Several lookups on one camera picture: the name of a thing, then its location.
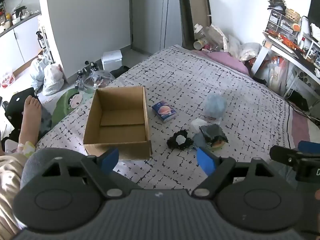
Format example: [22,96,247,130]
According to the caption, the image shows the black polka-dot cushion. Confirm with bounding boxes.
[4,87,40,128]

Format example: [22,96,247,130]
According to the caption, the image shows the dark grey pouch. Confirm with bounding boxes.
[199,124,228,144]

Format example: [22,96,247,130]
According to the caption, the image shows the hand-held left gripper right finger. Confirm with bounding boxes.
[191,147,285,198]

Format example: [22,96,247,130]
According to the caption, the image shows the person's beige pajama clothing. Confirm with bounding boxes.
[0,140,35,233]

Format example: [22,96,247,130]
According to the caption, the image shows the flat cardboard panel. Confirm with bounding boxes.
[178,0,212,50]

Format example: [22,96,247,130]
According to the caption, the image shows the brown cardboard box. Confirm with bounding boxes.
[83,86,152,161]

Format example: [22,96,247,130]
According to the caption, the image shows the dark spray bottle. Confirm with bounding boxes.
[36,31,46,50]

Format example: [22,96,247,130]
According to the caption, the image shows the crumpled white bag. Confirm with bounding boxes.
[228,35,262,62]

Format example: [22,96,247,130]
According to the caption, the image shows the clear drawer organizer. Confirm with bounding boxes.
[265,7,302,37]

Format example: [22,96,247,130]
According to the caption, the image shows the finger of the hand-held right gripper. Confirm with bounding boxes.
[269,144,309,167]
[297,141,320,154]

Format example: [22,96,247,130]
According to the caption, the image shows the white wire rack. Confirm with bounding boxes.
[38,16,54,65]

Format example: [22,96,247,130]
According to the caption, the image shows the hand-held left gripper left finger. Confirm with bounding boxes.
[32,148,127,198]

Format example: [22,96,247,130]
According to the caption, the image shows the grey closet door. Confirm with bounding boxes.
[131,0,185,55]

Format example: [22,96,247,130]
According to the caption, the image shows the blue-grey cloth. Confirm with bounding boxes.
[192,132,208,148]

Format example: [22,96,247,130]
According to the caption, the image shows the white soft pouch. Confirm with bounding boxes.
[191,118,208,134]

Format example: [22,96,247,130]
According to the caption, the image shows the green cartoon mat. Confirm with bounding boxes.
[51,89,93,125]

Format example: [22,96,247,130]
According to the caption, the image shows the white kitchen cabinet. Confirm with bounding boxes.
[0,12,43,73]

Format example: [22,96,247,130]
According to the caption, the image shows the black monitor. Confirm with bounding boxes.
[307,0,320,30]

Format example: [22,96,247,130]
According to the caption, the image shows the person's bare foot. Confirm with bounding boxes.
[17,95,42,153]

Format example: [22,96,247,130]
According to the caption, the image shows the pink pillow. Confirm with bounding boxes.
[192,49,250,76]

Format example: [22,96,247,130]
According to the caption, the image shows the white box appliance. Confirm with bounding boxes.
[101,51,123,71]

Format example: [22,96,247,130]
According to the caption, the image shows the white desk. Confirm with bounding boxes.
[250,31,320,98]

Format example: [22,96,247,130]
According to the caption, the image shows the black cables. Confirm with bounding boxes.
[285,97,320,128]

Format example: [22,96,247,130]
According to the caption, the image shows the white plastic bag red print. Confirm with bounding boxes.
[42,64,65,96]

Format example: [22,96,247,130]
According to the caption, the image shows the crumpled clear plastic bag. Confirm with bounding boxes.
[206,24,230,52]

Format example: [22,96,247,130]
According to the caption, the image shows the black lace scrunchie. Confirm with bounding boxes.
[167,130,194,151]

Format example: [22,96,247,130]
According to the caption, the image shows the red and white snack bag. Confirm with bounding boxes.
[0,71,16,88]

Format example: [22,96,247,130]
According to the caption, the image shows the wicker basket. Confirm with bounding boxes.
[285,8,301,23]

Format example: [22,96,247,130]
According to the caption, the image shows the clear plastic jar white lid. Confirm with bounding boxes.
[194,24,211,42]

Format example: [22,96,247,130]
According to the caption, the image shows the black cloth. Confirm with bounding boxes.
[110,66,130,80]

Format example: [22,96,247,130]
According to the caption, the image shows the light blue fluffy plush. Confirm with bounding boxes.
[204,92,227,120]

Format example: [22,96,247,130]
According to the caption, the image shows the blue tissue pack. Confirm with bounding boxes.
[152,101,177,123]

